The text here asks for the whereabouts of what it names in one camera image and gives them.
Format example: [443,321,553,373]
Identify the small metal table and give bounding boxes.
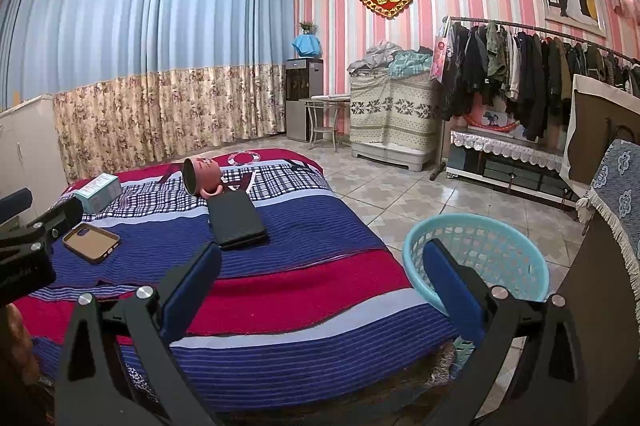
[304,93,352,152]

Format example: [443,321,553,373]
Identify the blue floral curtain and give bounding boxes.
[0,0,297,181]

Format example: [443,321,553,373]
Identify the pink hanging bag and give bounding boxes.
[429,33,453,83]

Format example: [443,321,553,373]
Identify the blue fringed patterned cloth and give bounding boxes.
[576,138,640,324]

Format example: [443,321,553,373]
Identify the black zip case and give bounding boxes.
[206,191,268,251]

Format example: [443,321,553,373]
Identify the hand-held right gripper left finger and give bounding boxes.
[54,242,223,426]

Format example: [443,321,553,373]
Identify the low dark cabinet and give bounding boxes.
[445,129,581,211]

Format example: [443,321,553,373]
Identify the white cabinet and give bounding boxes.
[0,95,68,217]

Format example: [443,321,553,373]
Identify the patterned cloth covered appliance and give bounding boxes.
[349,68,443,173]

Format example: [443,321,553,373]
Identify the person's left hand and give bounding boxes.
[0,306,41,387]

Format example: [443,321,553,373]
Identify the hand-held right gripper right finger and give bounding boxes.
[422,238,588,426]

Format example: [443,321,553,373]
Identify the brown phone case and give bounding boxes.
[62,222,122,265]

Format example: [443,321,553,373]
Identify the pink cup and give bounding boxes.
[182,157,224,198]

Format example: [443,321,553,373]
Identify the metal clothes rack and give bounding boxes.
[429,16,640,181]

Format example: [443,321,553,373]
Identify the brown board with beige cloth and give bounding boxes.
[559,74,640,199]

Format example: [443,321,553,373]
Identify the blue cloth cover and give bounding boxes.
[292,33,322,58]

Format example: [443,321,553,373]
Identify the row of hanging clothes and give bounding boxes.
[439,20,640,144]

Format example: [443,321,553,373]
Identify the white lace cloth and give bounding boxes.
[450,129,566,172]

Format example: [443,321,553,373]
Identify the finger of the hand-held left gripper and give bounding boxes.
[0,196,85,252]
[0,187,33,227]

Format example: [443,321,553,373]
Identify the brown wooden cabinet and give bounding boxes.
[550,206,640,426]

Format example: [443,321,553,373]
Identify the light blue plastic basket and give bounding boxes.
[402,213,550,379]

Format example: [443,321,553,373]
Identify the striped red blue blanket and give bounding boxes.
[12,148,458,399]

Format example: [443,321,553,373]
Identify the pile of clothes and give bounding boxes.
[348,40,433,79]

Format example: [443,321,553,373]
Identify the grey water dispenser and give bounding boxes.
[285,58,324,143]

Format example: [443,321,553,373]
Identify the teal cardboard box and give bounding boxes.
[74,172,122,214]

